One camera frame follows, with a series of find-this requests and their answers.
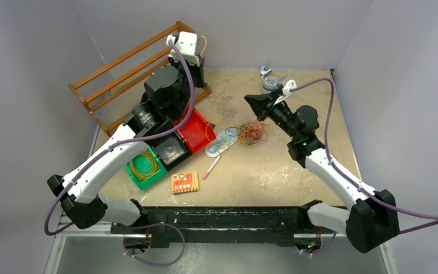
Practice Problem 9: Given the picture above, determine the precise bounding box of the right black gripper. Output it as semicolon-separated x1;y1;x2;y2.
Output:
244;90;300;140

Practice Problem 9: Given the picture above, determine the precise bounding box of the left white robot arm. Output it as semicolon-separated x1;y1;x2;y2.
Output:
47;57;201;233

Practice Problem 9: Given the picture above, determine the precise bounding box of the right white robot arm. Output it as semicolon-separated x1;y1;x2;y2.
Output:
244;94;400;253

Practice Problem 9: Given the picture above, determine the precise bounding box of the blue lidded jar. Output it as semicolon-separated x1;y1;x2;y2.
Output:
262;76;277;94

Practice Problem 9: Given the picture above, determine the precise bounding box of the red plastic bin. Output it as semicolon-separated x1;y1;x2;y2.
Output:
177;108;216;154

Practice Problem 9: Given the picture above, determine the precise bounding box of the blue toothbrush blister pack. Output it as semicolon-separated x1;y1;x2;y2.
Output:
204;127;239;158

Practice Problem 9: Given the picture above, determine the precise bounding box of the black plastic bin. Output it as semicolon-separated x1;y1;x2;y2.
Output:
152;134;192;171

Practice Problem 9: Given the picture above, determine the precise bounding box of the wooden shelf rack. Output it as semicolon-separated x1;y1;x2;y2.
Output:
68;21;193;136

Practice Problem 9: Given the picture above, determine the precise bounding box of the white orange pen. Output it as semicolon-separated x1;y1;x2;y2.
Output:
202;155;222;180

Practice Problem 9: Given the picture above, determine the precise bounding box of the green plastic bin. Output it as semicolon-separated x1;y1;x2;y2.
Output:
125;147;167;190

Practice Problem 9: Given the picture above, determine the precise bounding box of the orange snack packet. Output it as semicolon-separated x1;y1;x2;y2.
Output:
171;171;200;194

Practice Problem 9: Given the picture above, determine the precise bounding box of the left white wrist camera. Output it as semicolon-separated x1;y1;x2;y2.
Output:
165;31;200;66

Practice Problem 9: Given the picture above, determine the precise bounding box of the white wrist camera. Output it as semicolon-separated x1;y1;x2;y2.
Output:
165;31;200;66
273;76;297;106

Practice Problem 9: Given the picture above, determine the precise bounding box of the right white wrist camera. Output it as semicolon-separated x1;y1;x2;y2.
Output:
273;76;297;106

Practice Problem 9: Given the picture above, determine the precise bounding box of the purple cable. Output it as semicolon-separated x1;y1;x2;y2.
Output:
236;123;265;146

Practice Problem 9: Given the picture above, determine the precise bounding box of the yellow cable coil in bin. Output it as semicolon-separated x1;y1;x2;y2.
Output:
130;151;159;180

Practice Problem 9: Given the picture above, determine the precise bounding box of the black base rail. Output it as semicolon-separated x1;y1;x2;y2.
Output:
110;205;350;249

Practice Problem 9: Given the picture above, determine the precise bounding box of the right purple robot hose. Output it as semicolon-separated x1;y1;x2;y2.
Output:
290;78;438;235

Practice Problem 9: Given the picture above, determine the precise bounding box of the base purple hose loop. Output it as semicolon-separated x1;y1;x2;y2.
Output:
123;220;187;267

